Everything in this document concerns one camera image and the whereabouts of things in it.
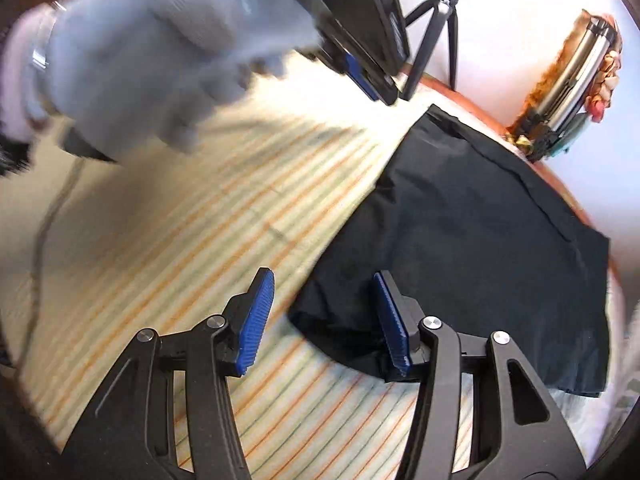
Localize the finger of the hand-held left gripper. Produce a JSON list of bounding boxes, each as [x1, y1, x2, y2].
[[319, 40, 402, 107]]

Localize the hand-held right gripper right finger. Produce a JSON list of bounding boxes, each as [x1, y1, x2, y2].
[[372, 270, 586, 477]]

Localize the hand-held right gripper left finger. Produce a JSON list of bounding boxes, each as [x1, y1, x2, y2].
[[62, 267, 276, 477]]

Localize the black pants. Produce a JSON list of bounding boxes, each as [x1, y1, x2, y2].
[[287, 104, 612, 400]]

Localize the person's left forearm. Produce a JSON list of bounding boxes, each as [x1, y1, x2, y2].
[[0, 2, 61, 142]]

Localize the person's left hand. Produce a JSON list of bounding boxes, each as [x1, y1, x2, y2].
[[45, 0, 321, 153]]

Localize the small black tripod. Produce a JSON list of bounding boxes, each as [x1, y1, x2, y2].
[[400, 0, 473, 102]]

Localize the yellow striped cloth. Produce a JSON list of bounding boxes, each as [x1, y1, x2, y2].
[[0, 67, 476, 480]]

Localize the brown fuzzy cloth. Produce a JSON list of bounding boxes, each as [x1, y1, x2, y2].
[[505, 7, 596, 136]]

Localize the folded silver tripod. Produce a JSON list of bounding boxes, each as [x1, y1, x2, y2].
[[515, 15, 621, 161]]

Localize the pink checked blanket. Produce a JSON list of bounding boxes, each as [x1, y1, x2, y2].
[[547, 260, 640, 466]]

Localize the colourful hanging cloth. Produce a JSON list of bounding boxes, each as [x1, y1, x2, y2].
[[550, 50, 626, 153]]

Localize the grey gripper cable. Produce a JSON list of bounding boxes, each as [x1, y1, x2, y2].
[[27, 159, 87, 323]]

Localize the silver wrist bracelet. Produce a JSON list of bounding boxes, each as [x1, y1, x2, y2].
[[31, 4, 57, 70]]

